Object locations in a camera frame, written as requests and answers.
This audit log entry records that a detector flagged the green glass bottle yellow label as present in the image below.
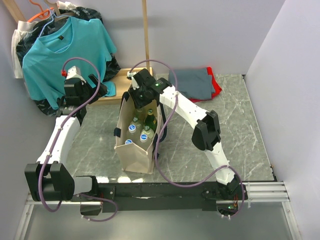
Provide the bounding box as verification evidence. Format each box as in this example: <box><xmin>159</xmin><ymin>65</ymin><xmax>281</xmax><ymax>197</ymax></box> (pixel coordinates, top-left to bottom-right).
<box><xmin>144</xmin><ymin>108</ymin><xmax>158</xmax><ymax>132</ymax></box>

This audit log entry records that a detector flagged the clear bottle green cap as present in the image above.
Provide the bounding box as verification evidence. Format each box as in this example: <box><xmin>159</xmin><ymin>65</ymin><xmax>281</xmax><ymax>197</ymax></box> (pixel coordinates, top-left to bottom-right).
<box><xmin>141</xmin><ymin>125</ymin><xmax>155</xmax><ymax>140</ymax></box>
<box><xmin>134</xmin><ymin>108</ymin><xmax>145</xmax><ymax>120</ymax></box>
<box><xmin>130</xmin><ymin>116</ymin><xmax>144</xmax><ymax>129</ymax></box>

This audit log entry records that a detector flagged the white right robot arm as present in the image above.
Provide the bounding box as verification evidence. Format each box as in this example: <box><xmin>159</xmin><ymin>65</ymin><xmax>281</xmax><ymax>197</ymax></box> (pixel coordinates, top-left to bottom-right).
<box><xmin>127</xmin><ymin>68</ymin><xmax>240</xmax><ymax>199</ymax></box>

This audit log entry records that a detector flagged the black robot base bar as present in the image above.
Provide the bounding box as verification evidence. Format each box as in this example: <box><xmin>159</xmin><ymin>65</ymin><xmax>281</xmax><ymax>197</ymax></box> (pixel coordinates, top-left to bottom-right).
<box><xmin>71</xmin><ymin>181</ymin><xmax>248</xmax><ymax>211</ymax></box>

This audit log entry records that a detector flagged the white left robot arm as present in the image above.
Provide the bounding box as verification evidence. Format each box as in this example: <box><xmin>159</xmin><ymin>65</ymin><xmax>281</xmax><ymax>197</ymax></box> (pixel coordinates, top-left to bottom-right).
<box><xmin>24</xmin><ymin>74</ymin><xmax>107</xmax><ymax>202</ymax></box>

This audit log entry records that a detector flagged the beige canvas tote bag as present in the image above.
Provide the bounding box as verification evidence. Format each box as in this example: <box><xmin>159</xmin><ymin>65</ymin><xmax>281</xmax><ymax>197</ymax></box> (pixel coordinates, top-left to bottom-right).
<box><xmin>114</xmin><ymin>91</ymin><xmax>163</xmax><ymax>174</ymax></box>

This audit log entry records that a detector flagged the wooden rack base tray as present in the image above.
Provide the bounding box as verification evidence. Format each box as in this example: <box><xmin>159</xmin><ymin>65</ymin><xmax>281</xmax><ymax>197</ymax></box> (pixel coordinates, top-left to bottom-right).
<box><xmin>93</xmin><ymin>66</ymin><xmax>154</xmax><ymax>106</ymax></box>

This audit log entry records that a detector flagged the clear bottle blue cap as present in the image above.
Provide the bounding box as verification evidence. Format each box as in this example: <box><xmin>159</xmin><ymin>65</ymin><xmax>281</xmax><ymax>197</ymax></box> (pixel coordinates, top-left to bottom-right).
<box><xmin>124</xmin><ymin>139</ymin><xmax>133</xmax><ymax>145</ymax></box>
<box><xmin>127</xmin><ymin>124</ymin><xmax>138</xmax><ymax>139</ymax></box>
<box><xmin>139</xmin><ymin>133</ymin><xmax>151</xmax><ymax>151</ymax></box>

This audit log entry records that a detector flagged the grey folded garment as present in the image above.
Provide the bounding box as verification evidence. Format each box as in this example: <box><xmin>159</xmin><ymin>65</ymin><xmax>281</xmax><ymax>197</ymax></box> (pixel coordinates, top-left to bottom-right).
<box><xmin>168</xmin><ymin>67</ymin><xmax>212</xmax><ymax>100</ymax></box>

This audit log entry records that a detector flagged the turquoise t-shirt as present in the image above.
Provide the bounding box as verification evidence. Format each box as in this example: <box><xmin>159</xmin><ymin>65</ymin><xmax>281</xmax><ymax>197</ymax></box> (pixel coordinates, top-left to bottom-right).
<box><xmin>22</xmin><ymin>17</ymin><xmax>117</xmax><ymax>110</ymax></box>

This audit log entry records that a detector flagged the red folded garment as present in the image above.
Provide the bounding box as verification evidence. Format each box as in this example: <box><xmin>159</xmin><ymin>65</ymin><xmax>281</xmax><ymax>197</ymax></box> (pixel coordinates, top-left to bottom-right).
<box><xmin>189</xmin><ymin>66</ymin><xmax>222</xmax><ymax>103</ymax></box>

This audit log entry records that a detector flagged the dark patterned shirt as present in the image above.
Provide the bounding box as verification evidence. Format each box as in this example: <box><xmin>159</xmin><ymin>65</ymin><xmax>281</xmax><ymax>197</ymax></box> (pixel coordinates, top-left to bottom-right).
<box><xmin>16</xmin><ymin>6</ymin><xmax>121</xmax><ymax>116</ymax></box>

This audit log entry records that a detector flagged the wooden clothes hanger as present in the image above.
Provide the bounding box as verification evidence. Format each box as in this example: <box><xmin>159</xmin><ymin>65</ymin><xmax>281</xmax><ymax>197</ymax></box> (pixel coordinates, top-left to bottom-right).
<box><xmin>43</xmin><ymin>0</ymin><xmax>74</xmax><ymax>22</ymax></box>

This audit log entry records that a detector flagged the orange clothes hanger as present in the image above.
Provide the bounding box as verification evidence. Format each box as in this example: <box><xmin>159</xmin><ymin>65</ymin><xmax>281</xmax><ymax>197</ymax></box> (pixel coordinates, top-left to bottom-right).
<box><xmin>27</xmin><ymin>0</ymin><xmax>54</xmax><ymax>23</ymax></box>

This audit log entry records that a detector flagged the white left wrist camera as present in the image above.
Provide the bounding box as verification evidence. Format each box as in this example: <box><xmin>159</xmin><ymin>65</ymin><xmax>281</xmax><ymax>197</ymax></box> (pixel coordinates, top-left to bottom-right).
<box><xmin>61</xmin><ymin>66</ymin><xmax>83</xmax><ymax>80</ymax></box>

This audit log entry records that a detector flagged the light blue wire hanger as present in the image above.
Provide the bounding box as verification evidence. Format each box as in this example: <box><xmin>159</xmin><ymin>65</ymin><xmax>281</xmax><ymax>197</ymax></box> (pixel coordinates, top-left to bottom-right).
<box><xmin>37</xmin><ymin>10</ymin><xmax>56</xmax><ymax>40</ymax></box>

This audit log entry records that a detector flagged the wooden rack post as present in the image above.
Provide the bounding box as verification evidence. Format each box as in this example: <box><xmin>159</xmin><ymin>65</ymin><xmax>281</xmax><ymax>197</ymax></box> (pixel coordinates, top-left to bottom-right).
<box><xmin>2</xmin><ymin>0</ymin><xmax>26</xmax><ymax>23</ymax></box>
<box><xmin>141</xmin><ymin>0</ymin><xmax>151</xmax><ymax>70</ymax></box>

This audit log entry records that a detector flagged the wooden rack left post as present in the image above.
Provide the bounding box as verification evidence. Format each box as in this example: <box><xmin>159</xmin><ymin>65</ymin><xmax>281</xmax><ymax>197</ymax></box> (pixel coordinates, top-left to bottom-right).
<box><xmin>2</xmin><ymin>0</ymin><xmax>26</xmax><ymax>23</ymax></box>

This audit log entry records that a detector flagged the aluminium rail frame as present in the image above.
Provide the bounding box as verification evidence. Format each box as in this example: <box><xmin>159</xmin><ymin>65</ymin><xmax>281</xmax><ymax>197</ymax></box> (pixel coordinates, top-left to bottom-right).
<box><xmin>15</xmin><ymin>181</ymin><xmax>302</xmax><ymax>240</ymax></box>

